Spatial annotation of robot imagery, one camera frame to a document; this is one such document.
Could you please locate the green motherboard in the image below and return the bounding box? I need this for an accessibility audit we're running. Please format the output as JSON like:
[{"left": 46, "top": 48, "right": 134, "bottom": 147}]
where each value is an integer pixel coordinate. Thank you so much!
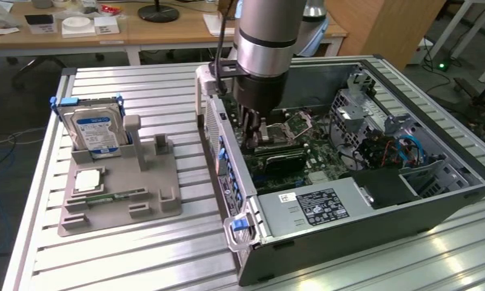
[{"left": 221, "top": 99, "right": 357, "bottom": 195}]

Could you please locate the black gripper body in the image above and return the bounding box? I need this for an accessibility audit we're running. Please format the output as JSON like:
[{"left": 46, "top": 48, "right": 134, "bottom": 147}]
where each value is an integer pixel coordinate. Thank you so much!
[{"left": 231, "top": 74, "right": 286, "bottom": 115}]

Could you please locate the open grey pc case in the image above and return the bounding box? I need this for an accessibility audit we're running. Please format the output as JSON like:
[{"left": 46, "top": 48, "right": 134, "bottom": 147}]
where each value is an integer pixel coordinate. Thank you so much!
[{"left": 194, "top": 59, "right": 485, "bottom": 287}]

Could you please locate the silver socket cover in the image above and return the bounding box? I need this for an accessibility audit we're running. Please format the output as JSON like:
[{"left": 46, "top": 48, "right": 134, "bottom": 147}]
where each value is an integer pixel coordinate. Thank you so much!
[{"left": 285, "top": 110, "right": 314, "bottom": 143}]

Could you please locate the silver metal drive cage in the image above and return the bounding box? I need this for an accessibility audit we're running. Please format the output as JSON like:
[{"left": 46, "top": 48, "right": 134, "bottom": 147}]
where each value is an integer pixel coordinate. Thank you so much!
[{"left": 330, "top": 71, "right": 393, "bottom": 144}]

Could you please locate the black plastic cover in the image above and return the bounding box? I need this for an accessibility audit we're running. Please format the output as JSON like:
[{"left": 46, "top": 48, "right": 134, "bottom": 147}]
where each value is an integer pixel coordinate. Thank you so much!
[{"left": 353, "top": 169, "right": 422, "bottom": 210}]

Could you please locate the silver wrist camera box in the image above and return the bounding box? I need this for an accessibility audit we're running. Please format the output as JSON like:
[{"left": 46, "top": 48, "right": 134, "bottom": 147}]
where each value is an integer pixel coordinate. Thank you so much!
[{"left": 195, "top": 64, "right": 235, "bottom": 95}]

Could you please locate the brown cardboard box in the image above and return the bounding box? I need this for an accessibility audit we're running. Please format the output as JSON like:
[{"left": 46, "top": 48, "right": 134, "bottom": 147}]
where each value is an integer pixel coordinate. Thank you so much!
[{"left": 217, "top": 0, "right": 243, "bottom": 21}]

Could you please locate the black round lamp base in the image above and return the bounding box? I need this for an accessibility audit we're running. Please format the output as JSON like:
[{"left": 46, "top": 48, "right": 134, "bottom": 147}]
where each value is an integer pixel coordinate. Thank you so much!
[{"left": 137, "top": 0, "right": 181, "bottom": 24}]

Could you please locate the plain white box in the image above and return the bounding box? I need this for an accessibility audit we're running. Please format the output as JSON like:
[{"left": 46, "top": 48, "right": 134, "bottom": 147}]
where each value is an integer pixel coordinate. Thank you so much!
[{"left": 93, "top": 16, "right": 119, "bottom": 36}]

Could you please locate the cpu socket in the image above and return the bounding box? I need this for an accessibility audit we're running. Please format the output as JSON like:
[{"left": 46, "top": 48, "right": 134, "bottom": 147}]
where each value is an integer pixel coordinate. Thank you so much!
[{"left": 266, "top": 122, "right": 297, "bottom": 147}]

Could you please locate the green ram stick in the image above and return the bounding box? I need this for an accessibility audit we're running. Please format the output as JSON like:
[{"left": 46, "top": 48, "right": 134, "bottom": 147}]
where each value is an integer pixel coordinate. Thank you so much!
[{"left": 86, "top": 189, "right": 141, "bottom": 204}]

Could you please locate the orange wire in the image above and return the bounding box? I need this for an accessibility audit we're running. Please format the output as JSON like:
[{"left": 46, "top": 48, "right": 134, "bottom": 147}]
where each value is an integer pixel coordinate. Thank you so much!
[{"left": 377, "top": 138, "right": 406, "bottom": 168}]

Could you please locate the wooden desk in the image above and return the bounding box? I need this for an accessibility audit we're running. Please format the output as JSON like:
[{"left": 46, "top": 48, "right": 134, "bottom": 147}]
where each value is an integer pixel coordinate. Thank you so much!
[{"left": 0, "top": 0, "right": 347, "bottom": 59}]

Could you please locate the white floor cable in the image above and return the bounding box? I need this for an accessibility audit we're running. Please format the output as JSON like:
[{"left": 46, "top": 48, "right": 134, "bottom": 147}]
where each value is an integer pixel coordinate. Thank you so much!
[{"left": 0, "top": 126, "right": 46, "bottom": 146}]

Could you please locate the blue wire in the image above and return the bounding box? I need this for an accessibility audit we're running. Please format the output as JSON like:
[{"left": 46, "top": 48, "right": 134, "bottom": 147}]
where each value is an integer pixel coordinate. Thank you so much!
[{"left": 395, "top": 134, "right": 430, "bottom": 167}]

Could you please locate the grey parts rack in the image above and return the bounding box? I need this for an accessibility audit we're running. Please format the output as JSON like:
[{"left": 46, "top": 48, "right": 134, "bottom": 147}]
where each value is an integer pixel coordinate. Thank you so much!
[{"left": 55, "top": 114, "right": 183, "bottom": 237}]

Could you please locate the white round dish box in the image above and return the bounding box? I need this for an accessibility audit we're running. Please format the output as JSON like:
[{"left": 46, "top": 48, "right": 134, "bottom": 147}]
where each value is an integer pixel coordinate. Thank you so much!
[{"left": 59, "top": 16, "right": 97, "bottom": 39}]

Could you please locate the wooden cabinet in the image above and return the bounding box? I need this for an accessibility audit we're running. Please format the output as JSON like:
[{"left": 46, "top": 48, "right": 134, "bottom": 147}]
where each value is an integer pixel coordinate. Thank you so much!
[{"left": 337, "top": 0, "right": 447, "bottom": 71}]

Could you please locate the white desk frame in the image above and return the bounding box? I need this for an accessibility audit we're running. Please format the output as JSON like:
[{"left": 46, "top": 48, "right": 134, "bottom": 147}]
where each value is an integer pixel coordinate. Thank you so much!
[{"left": 426, "top": 0, "right": 485, "bottom": 83}]

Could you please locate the grey power supply unit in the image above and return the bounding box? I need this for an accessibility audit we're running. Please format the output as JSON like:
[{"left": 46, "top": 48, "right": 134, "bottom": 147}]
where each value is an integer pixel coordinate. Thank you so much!
[{"left": 255, "top": 177, "right": 375, "bottom": 239}]

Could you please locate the silver cpu chip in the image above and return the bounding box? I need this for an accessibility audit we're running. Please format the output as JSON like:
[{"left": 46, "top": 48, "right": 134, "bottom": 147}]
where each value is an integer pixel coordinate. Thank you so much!
[{"left": 73, "top": 170, "right": 102, "bottom": 192}]

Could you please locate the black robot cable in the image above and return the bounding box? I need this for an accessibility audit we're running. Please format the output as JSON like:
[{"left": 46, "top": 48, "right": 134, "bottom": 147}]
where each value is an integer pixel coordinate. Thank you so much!
[{"left": 211, "top": 0, "right": 230, "bottom": 95}]

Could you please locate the white box with black lid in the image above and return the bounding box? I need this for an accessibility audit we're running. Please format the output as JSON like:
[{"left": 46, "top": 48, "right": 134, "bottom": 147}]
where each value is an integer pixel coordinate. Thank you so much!
[{"left": 23, "top": 14, "right": 59, "bottom": 35}]

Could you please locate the red packet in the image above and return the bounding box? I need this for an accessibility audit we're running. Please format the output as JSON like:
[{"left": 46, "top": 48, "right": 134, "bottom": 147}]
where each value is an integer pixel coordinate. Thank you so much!
[{"left": 97, "top": 3, "right": 123, "bottom": 16}]

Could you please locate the black office chair base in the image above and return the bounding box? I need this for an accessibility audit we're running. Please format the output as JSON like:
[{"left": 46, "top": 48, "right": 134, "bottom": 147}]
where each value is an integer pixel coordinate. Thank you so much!
[{"left": 6, "top": 53, "right": 105, "bottom": 92}]

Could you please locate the white paper stack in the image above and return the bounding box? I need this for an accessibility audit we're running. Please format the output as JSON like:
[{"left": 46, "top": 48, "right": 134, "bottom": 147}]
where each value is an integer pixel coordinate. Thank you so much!
[{"left": 202, "top": 12, "right": 237, "bottom": 38}]

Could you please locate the hard disk with blue caddy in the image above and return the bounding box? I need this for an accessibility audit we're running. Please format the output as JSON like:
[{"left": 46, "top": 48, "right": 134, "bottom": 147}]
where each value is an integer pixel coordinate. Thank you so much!
[{"left": 50, "top": 95, "right": 130, "bottom": 161}]

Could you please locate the grey disk bay bracket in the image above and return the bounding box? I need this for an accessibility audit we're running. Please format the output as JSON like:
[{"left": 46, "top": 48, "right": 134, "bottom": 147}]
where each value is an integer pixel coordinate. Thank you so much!
[{"left": 397, "top": 159, "right": 470, "bottom": 200}]

